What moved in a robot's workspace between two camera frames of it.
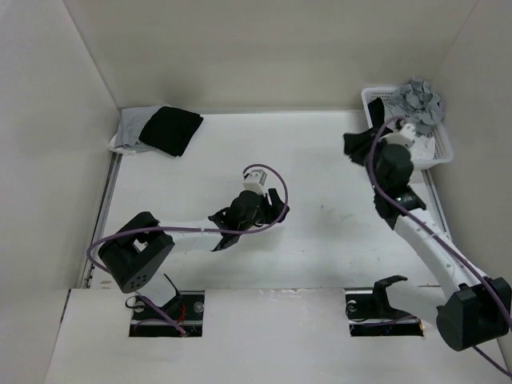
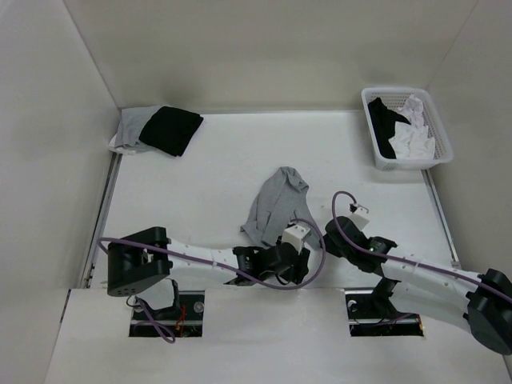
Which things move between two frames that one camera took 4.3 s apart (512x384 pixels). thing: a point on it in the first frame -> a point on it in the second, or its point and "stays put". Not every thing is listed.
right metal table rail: (426, 173) stays put
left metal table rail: (101, 221) stays put
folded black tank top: (171, 130) stays put
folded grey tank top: (132, 123) stays put
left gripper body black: (263, 215) -> (292, 273)
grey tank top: (417, 102) -> (282, 201)
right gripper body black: (379, 177) -> (332, 248)
